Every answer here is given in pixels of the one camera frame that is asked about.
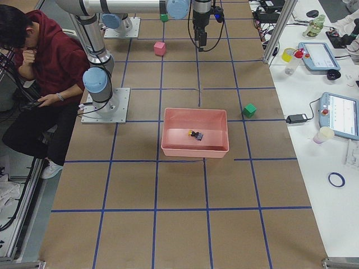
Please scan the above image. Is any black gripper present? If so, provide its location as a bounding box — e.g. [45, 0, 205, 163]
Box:
[192, 0, 211, 47]

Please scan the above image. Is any yellow push button switch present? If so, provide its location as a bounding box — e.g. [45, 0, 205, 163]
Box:
[188, 130, 204, 141]

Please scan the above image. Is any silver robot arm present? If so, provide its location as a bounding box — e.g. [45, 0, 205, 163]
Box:
[56, 1, 214, 118]

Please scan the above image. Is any green cube far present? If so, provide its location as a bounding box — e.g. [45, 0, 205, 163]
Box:
[160, 14, 168, 22]

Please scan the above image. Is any pink foam cube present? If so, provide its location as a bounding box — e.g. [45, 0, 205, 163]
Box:
[153, 41, 166, 57]

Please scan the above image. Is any yellow tape roll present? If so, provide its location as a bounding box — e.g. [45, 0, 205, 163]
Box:
[281, 48, 296, 63]

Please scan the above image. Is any green cube near bin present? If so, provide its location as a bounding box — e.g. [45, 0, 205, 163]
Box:
[242, 103, 257, 118]

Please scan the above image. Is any clear squeeze bottle red cap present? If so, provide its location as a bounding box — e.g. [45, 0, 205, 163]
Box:
[284, 48, 305, 75]

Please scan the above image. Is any pink plastic bin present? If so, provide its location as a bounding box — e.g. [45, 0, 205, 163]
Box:
[161, 108, 229, 158]

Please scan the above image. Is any black computer mouse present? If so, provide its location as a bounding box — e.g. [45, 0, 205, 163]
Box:
[306, 10, 319, 18]

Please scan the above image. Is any far teach pendant tablet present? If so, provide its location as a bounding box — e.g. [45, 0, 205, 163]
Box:
[298, 42, 340, 71]

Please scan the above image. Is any teach pendant tablet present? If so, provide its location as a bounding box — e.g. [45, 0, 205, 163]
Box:
[318, 92, 358, 141]
[298, 42, 340, 71]

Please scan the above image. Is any black power adapter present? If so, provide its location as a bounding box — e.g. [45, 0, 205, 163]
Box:
[286, 114, 308, 124]

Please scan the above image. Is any person in maroon hoodie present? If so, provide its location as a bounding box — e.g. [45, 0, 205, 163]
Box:
[1, 4, 90, 179]

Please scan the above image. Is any white pink cup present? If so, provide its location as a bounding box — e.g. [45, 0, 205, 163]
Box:
[313, 127, 335, 145]

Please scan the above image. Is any near teach pendant tablet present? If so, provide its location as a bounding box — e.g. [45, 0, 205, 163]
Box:
[318, 92, 358, 141]

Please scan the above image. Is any black smartphone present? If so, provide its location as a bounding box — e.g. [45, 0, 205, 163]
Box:
[21, 101, 42, 110]

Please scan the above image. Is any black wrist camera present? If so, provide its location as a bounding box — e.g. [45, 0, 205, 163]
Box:
[211, 6, 224, 23]

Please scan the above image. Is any aluminium frame post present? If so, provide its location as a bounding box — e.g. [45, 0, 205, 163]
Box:
[262, 0, 297, 63]

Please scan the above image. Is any blue tape ring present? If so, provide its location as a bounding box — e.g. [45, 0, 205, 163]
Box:
[327, 172, 346, 188]

